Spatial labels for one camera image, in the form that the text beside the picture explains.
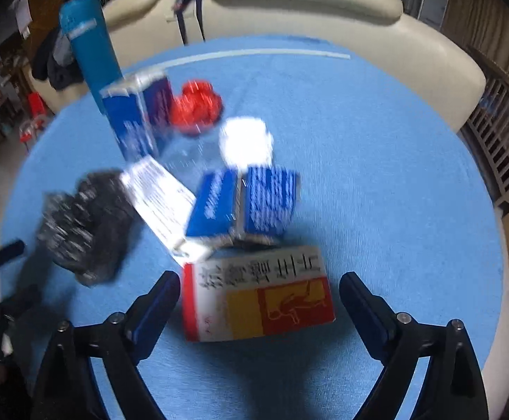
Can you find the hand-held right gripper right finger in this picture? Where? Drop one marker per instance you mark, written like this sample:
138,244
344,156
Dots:
370,315

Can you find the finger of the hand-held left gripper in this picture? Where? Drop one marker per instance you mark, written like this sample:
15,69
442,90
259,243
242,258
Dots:
0,252

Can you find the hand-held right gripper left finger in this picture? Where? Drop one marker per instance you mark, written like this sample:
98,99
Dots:
149,315

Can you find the red yellow cardboard box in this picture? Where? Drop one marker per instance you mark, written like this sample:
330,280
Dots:
254,302

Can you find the red plastic bag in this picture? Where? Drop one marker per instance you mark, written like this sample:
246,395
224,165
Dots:
195,107

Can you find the teal cylindrical container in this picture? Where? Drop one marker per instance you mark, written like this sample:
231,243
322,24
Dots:
90,52

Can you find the crumpled black plastic bag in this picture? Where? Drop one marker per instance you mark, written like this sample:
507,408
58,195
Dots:
83,227

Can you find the flat white printed box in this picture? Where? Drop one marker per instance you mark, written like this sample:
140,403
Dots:
162,205

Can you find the blue cloth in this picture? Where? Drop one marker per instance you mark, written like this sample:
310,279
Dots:
390,183

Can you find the wide blue white box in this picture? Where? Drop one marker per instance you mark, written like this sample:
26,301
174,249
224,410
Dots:
245,205

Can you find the red plastic stool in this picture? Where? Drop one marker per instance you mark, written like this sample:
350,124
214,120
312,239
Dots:
35,105

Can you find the clear plastic wrapper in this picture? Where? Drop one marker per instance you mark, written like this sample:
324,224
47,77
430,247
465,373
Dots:
188,153

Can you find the tall blue white box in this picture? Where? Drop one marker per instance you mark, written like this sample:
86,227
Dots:
127,118

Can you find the dark jacket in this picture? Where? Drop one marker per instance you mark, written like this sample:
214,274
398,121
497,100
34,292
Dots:
59,65

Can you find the wooden slatted railing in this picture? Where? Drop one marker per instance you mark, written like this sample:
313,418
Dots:
495,96

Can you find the thin white stick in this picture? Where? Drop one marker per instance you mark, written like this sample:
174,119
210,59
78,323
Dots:
258,51

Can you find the white flat panel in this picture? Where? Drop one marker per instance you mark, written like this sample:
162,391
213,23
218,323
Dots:
434,6

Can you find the beige leather sofa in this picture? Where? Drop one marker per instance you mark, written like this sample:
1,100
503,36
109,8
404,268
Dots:
302,4

